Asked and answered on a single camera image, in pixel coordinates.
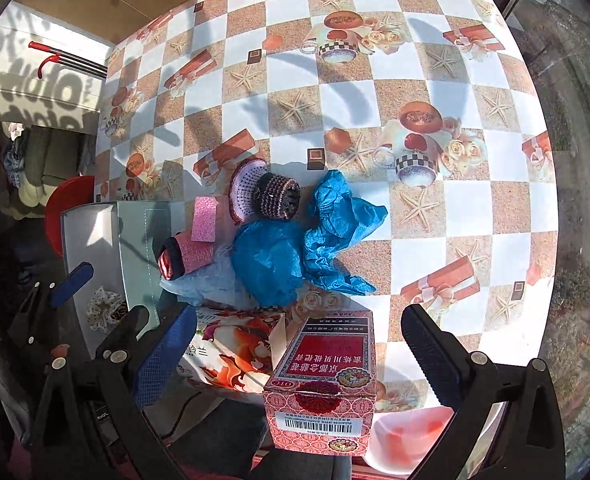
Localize light blue fluffy cloth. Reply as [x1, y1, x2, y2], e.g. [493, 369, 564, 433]
[160, 244, 259, 311]

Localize grey storage box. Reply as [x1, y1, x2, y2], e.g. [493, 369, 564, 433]
[60, 200, 171, 356]

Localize white polka dot scrunchie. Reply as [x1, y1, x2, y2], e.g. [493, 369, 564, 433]
[86, 286, 128, 333]

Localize blue round cloth bundle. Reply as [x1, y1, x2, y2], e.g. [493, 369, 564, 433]
[231, 219, 304, 308]

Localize red patterned carton box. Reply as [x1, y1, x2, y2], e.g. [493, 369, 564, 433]
[262, 310, 377, 457]

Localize purple knitted hat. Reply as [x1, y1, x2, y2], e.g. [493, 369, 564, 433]
[229, 158, 301, 224]

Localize checkered patterned tablecloth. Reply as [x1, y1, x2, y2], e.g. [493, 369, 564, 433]
[95, 0, 558, 412]

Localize floral tissue pack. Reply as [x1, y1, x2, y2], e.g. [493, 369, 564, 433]
[176, 307, 286, 394]

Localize pink black cloth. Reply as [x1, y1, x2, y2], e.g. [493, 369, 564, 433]
[157, 231, 214, 281]

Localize red plastic stool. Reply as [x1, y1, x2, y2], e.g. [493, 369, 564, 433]
[44, 176, 94, 257]

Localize pink foam sponge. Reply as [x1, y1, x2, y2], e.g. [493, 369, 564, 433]
[191, 196, 218, 243]

